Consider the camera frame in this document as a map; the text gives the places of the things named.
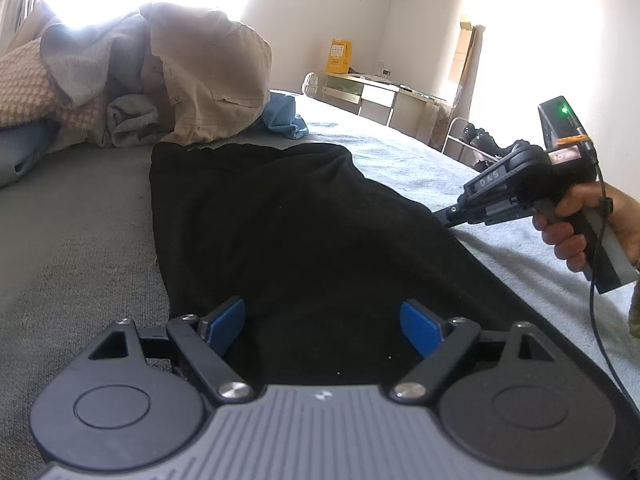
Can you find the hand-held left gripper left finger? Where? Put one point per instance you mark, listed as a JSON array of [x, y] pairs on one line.
[[227, 325]]

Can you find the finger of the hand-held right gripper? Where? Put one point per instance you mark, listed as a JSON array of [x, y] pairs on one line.
[[457, 214]]

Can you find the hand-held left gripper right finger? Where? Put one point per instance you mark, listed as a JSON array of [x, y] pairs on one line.
[[420, 327]]

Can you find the black t-shirt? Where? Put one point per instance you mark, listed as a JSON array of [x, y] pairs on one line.
[[300, 230]]

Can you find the person's right hand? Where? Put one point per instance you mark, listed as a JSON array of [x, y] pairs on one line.
[[625, 215]]

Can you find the metal shoe rack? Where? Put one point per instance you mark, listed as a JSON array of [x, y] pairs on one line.
[[452, 132]]

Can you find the cream desk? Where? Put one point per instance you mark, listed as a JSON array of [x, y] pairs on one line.
[[380, 97]]

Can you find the cardboard sheet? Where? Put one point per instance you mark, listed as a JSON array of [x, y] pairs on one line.
[[465, 50]]

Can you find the person's green fuzzy jacket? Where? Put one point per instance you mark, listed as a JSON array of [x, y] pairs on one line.
[[635, 310]]

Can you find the cream carved bedpost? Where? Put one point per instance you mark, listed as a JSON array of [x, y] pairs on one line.
[[311, 84]]

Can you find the yellow box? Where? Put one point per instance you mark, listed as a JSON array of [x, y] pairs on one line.
[[339, 57]]

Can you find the light blue cloth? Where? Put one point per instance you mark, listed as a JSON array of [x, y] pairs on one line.
[[285, 117]]

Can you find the grey-blue folded garment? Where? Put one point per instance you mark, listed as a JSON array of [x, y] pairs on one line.
[[25, 152]]

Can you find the cream garment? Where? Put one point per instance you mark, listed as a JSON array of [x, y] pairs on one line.
[[37, 22]]

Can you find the grey curtain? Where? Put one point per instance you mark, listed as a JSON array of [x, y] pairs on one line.
[[17, 0]]

